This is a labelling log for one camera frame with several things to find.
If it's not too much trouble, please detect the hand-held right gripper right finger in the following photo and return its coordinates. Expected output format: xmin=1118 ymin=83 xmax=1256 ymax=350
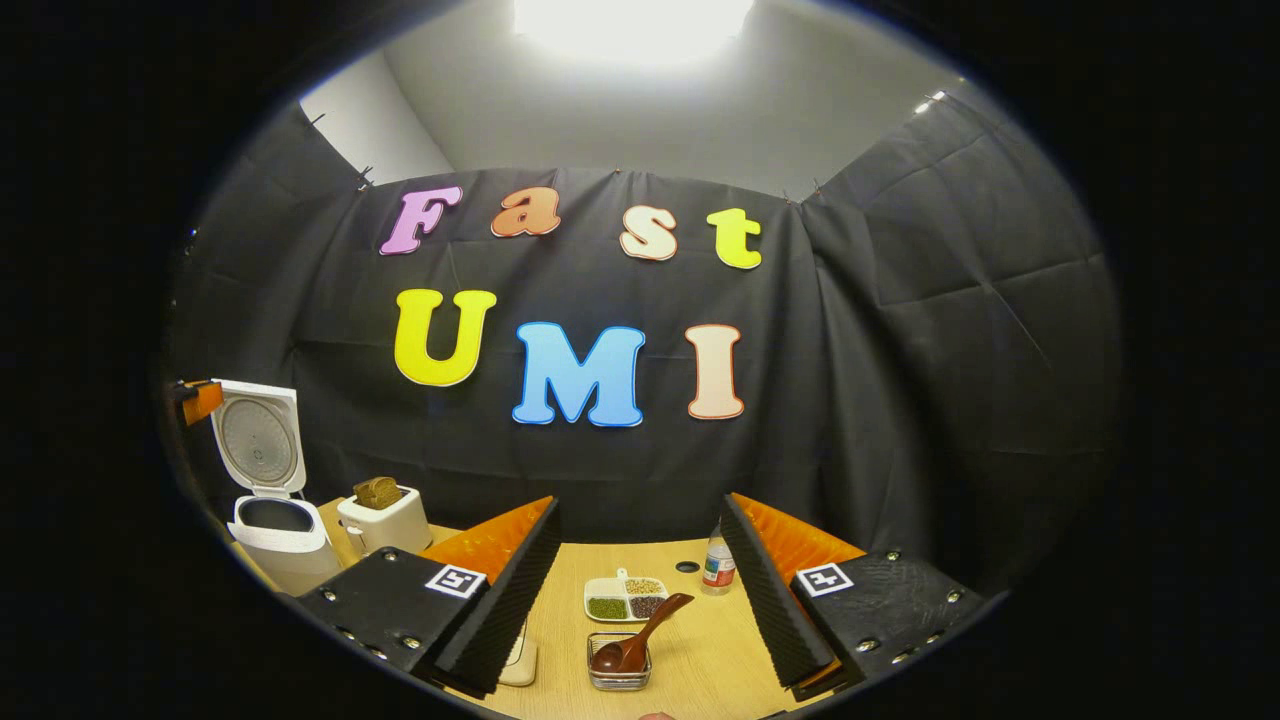
xmin=720 ymin=492 xmax=987 ymax=702

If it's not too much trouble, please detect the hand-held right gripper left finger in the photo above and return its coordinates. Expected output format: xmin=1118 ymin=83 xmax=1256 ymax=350
xmin=298 ymin=495 xmax=563 ymax=702

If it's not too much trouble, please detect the clear water bottle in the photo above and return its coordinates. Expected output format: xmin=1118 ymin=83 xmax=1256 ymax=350
xmin=702 ymin=520 xmax=738 ymax=597

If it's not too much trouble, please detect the black backdrop cloth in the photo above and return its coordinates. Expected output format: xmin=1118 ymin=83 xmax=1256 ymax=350
xmin=165 ymin=85 xmax=1121 ymax=601

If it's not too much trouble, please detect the white divided dish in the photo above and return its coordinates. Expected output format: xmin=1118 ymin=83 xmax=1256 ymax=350
xmin=584 ymin=568 xmax=671 ymax=624

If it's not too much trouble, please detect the pale rounded cutting board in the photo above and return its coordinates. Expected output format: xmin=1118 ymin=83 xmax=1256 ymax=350
xmin=498 ymin=620 xmax=539 ymax=688

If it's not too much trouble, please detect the brown wooden spoon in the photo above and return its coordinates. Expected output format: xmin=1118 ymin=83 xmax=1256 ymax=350
xmin=590 ymin=592 xmax=696 ymax=674

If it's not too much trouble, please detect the white rice cooker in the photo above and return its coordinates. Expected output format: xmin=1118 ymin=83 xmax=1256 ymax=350
xmin=209 ymin=378 xmax=347 ymax=599

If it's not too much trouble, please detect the large ceiling light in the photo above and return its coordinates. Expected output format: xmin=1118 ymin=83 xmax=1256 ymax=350
xmin=514 ymin=0 xmax=757 ymax=67

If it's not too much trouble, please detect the white toaster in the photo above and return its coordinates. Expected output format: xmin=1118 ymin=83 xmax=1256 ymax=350
xmin=337 ymin=485 xmax=433 ymax=558

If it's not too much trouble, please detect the clear chopstick holder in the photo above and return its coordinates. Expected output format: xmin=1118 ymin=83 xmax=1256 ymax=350
xmin=586 ymin=630 xmax=654 ymax=693

